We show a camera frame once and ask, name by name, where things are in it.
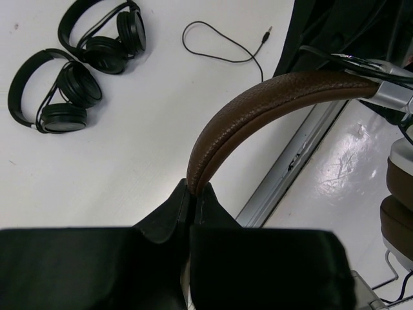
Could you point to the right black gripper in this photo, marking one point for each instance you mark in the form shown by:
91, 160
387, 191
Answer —
367, 29

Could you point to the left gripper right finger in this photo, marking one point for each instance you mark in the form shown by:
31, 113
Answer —
232, 267

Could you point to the brown silver headphones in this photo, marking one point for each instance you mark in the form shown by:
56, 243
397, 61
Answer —
281, 95

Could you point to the left black headphones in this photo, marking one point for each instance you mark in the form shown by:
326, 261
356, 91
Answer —
64, 108

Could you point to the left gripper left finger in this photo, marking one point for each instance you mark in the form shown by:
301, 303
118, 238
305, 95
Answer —
137, 267

